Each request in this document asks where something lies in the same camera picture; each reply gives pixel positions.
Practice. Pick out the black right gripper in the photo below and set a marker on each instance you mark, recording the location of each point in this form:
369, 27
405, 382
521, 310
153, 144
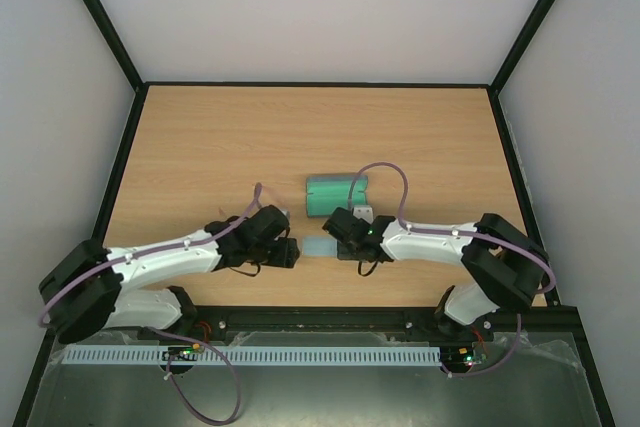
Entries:
347, 252

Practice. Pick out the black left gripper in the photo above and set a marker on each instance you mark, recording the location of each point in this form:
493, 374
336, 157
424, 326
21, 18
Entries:
286, 256

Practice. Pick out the light blue cleaning cloth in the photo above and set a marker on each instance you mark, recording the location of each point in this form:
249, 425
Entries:
316, 246

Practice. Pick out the grey glasses case green lining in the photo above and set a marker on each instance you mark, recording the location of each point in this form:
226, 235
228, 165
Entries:
326, 192

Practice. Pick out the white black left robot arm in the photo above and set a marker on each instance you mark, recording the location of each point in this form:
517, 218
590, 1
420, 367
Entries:
94, 288

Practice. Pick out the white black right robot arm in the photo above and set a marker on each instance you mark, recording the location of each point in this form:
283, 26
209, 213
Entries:
506, 266

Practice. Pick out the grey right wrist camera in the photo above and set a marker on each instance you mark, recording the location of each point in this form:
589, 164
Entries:
363, 212

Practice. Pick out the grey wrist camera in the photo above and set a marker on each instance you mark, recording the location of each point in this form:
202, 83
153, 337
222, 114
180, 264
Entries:
284, 211
363, 212

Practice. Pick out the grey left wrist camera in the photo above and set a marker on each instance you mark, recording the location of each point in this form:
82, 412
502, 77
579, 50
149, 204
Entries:
284, 211

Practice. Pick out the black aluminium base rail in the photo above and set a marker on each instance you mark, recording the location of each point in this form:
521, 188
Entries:
413, 324

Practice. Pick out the light blue slotted cable duct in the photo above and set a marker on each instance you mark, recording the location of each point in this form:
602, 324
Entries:
253, 356

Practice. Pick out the black enclosure frame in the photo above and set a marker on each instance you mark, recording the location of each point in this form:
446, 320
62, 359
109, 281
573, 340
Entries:
548, 318

